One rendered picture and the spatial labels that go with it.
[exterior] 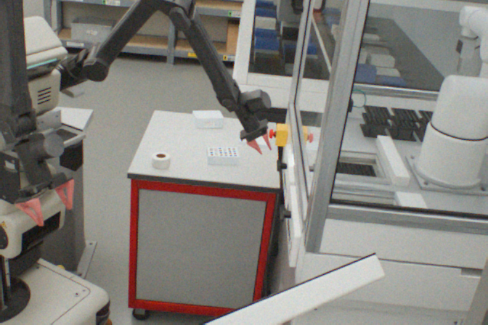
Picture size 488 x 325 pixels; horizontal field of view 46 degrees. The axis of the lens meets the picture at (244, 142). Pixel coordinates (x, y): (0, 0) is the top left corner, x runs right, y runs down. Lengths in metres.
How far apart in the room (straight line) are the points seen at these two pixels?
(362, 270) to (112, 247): 2.13
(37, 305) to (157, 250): 0.49
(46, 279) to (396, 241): 1.46
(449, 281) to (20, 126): 1.17
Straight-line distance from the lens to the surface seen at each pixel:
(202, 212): 2.27
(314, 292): 1.04
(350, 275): 1.09
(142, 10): 1.64
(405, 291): 1.67
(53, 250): 2.89
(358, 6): 1.30
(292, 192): 1.83
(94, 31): 5.92
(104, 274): 2.93
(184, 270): 2.45
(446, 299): 1.71
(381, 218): 1.52
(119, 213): 3.36
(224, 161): 2.29
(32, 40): 1.72
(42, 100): 1.84
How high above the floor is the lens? 1.83
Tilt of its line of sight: 25 degrees down
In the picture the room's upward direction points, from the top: 7 degrees clockwise
